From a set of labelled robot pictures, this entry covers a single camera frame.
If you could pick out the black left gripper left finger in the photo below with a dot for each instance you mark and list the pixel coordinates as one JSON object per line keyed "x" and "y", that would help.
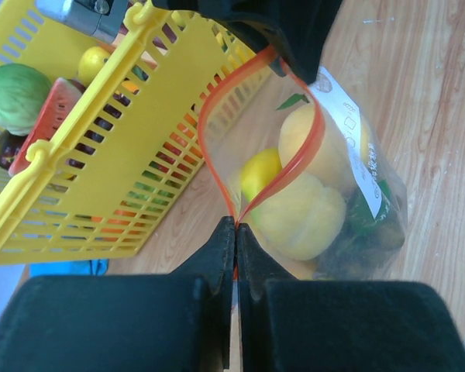
{"x": 178, "y": 321}

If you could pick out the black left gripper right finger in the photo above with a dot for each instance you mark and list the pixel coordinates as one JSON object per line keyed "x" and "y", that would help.
{"x": 293, "y": 325}

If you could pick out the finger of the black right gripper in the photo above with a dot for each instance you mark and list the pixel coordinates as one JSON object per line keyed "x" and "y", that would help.
{"x": 296, "y": 29}

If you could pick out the yellow peach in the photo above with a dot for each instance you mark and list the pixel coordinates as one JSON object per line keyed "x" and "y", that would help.
{"x": 302, "y": 220}

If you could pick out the clear zip top bag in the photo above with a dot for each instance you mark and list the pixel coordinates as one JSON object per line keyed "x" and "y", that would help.
{"x": 317, "y": 128}

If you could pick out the brown longan bunch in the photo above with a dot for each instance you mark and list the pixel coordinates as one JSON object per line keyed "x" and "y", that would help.
{"x": 365, "y": 244}

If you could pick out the blue cloth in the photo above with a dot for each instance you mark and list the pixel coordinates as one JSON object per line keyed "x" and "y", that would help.
{"x": 79, "y": 267}

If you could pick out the yellow lemon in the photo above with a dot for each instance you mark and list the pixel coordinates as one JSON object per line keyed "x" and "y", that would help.
{"x": 259, "y": 171}

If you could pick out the yellow plastic basket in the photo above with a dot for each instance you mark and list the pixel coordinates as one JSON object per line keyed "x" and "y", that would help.
{"x": 99, "y": 185}

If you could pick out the yellow pear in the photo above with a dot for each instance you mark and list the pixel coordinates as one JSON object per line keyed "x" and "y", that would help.
{"x": 90, "y": 64}

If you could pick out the watermelon slice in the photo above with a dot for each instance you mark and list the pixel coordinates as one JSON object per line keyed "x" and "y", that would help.
{"x": 61, "y": 100}

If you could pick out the green cabbage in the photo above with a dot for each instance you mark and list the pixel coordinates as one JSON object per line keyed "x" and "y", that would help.
{"x": 23, "y": 91}

